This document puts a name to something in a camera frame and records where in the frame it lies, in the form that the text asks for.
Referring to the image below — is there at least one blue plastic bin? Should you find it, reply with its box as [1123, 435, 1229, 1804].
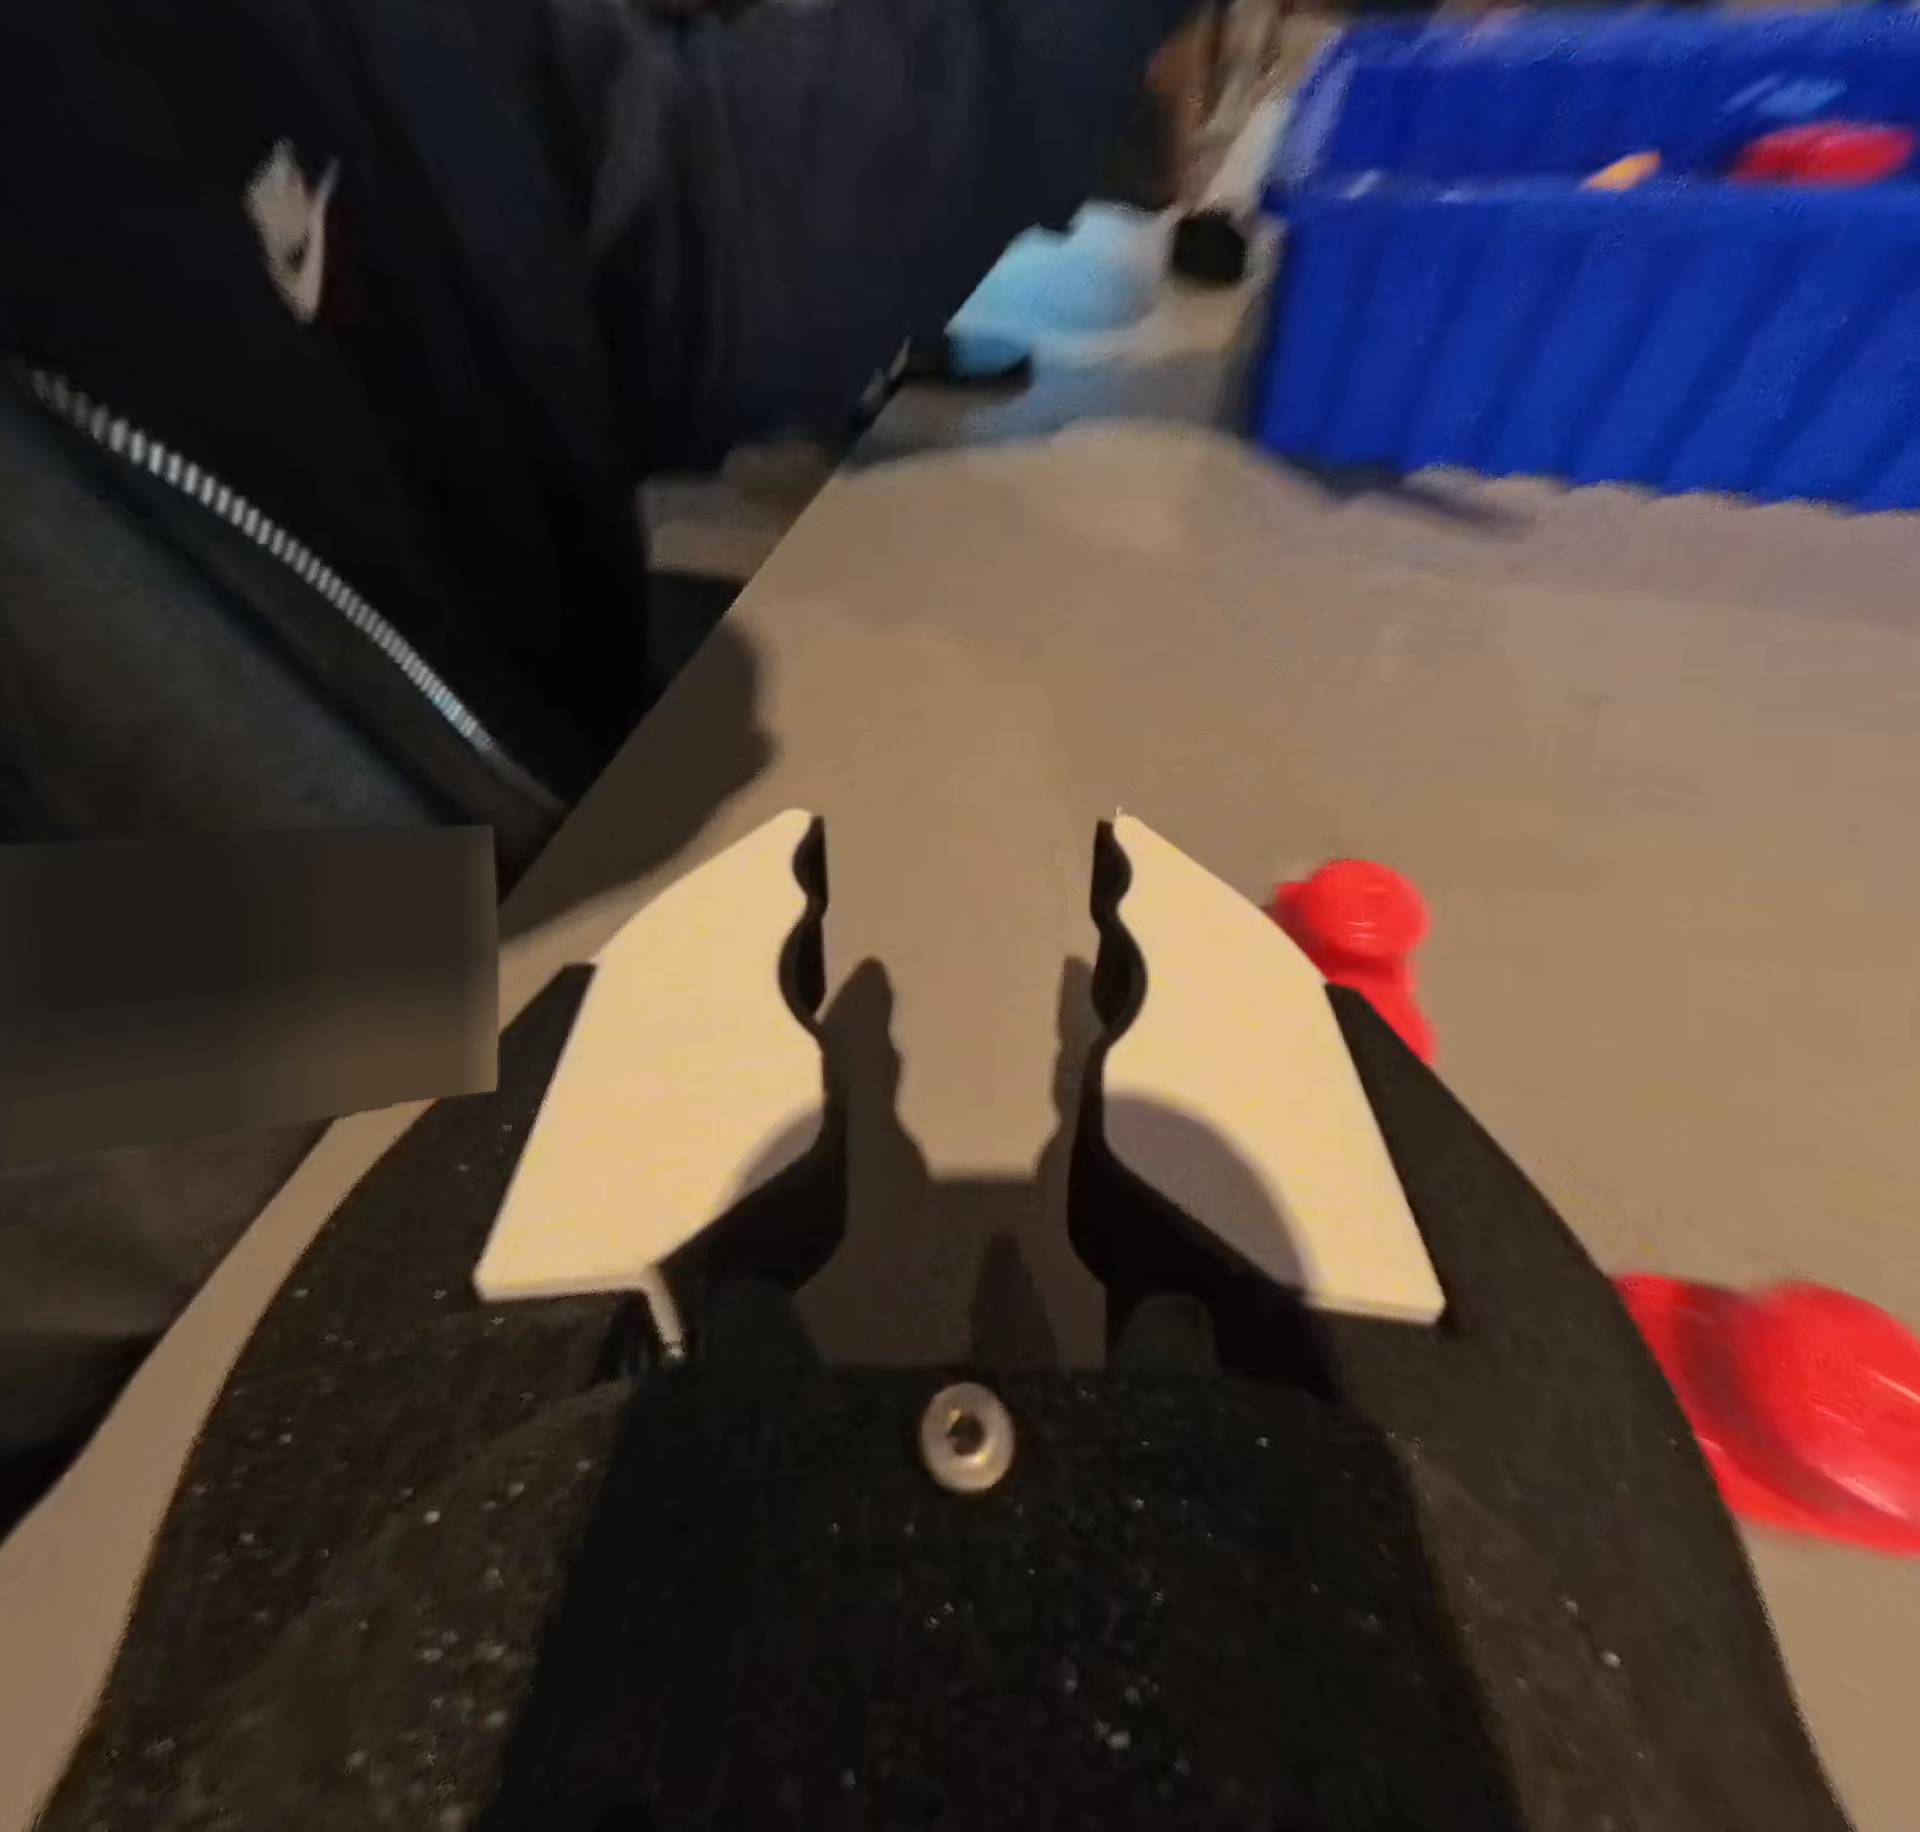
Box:
[1251, 0, 1920, 514]

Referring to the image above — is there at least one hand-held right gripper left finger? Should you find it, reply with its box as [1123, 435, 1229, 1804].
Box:
[474, 810, 848, 1366]

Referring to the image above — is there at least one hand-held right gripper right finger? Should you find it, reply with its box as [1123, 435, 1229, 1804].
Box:
[1065, 810, 1446, 1327]

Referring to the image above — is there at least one red single-stud mega block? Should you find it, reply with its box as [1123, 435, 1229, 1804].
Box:
[1272, 859, 1439, 1070]
[1611, 1269, 1920, 1552]

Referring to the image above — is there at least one person's dark jacket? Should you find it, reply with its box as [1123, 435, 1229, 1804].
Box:
[0, 0, 1276, 874]

